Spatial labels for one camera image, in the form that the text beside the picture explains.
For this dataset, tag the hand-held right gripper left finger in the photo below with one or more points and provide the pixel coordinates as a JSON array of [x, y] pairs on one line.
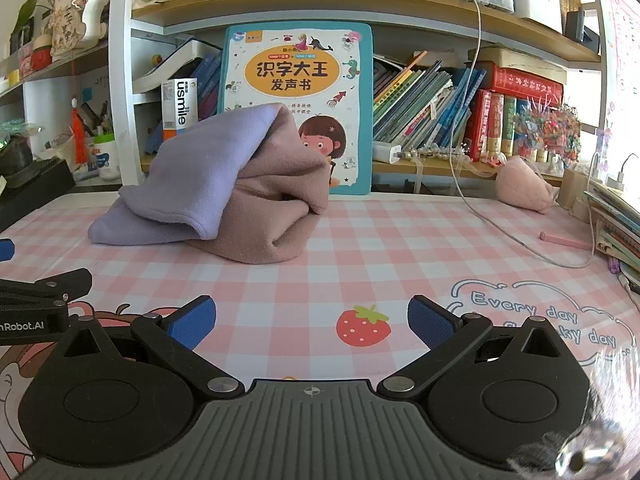
[[192, 320]]

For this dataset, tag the thick red dictionary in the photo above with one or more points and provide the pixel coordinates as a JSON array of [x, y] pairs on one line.
[[525, 85]]

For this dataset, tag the stack of flat books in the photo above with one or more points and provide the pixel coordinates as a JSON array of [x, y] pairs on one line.
[[617, 225]]

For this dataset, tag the row of leaning books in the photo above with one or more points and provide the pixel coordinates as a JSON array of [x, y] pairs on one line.
[[425, 105]]

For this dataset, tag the red tassel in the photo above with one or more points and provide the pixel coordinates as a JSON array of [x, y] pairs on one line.
[[78, 130]]

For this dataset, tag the pink pen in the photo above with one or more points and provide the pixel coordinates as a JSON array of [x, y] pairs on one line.
[[565, 241]]

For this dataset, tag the upright red book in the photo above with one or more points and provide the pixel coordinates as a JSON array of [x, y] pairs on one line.
[[477, 125]]

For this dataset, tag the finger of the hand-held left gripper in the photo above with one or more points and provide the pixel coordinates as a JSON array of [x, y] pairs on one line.
[[6, 250], [55, 282]]

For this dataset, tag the red jar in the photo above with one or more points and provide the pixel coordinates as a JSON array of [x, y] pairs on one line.
[[41, 58]]

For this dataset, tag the decorative hanging plaque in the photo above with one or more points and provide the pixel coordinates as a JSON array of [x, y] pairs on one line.
[[75, 15]]

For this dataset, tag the white charger plug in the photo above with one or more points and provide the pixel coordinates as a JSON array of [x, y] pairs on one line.
[[386, 152]]

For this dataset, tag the colourful flower ornament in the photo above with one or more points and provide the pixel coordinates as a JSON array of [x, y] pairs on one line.
[[547, 130]]

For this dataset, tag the beige box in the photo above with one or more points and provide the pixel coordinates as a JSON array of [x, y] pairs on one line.
[[572, 192]]

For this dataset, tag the black device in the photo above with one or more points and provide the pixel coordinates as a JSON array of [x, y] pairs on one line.
[[580, 27]]

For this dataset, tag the wooden bookshelf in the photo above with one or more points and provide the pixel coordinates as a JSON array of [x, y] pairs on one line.
[[300, 2]]

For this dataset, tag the teal children's picture book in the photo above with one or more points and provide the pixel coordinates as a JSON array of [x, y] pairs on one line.
[[300, 60]]

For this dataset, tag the black box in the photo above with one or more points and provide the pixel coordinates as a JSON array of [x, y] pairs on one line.
[[35, 190]]

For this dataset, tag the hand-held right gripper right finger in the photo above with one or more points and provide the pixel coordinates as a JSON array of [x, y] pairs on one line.
[[430, 322]]

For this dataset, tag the bunch of pens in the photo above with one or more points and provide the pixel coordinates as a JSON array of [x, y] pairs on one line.
[[100, 120]]

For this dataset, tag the white wall chart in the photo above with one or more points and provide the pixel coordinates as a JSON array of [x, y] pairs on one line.
[[622, 50]]

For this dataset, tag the white pen holder cup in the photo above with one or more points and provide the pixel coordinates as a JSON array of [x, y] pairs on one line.
[[106, 157]]

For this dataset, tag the purple and pink sweater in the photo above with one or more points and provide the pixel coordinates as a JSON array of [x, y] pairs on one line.
[[225, 160]]

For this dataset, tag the clear shiny ornament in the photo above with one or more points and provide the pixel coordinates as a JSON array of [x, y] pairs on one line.
[[585, 452]]

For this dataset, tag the pink plush toy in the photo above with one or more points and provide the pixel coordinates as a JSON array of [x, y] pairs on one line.
[[522, 187]]

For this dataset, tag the green plant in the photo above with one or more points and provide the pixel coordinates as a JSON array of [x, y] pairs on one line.
[[25, 15]]

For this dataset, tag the white orange toothpaste box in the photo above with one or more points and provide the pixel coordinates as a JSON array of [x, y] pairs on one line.
[[180, 105]]

